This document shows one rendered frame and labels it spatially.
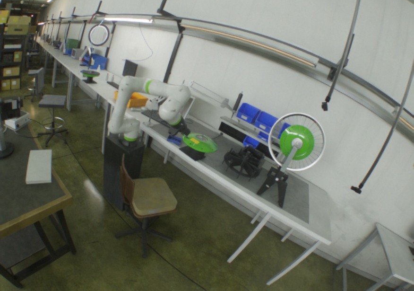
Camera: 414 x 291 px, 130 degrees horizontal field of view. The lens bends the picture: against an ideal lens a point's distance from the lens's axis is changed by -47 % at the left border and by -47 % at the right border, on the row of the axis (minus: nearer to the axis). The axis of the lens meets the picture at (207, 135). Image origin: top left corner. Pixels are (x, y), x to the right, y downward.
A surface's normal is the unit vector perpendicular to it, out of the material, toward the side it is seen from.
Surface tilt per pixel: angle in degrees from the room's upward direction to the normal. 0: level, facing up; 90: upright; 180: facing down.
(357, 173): 90
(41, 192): 0
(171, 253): 0
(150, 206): 0
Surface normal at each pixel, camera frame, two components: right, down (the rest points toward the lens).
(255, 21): -0.50, 0.17
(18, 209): 0.33, -0.87
